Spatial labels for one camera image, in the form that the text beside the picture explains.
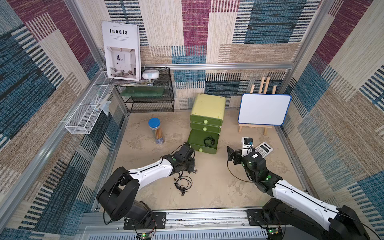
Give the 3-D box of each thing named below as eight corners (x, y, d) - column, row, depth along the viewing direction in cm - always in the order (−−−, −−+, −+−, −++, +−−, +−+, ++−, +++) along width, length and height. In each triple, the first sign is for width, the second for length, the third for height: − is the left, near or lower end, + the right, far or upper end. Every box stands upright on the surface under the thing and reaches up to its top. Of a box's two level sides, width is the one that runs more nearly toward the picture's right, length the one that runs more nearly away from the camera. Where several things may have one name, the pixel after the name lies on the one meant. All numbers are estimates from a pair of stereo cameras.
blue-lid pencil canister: (154, 144, 103) (147, 125, 87) (156, 137, 107) (149, 117, 91) (164, 144, 103) (158, 125, 87) (165, 137, 107) (159, 117, 91)
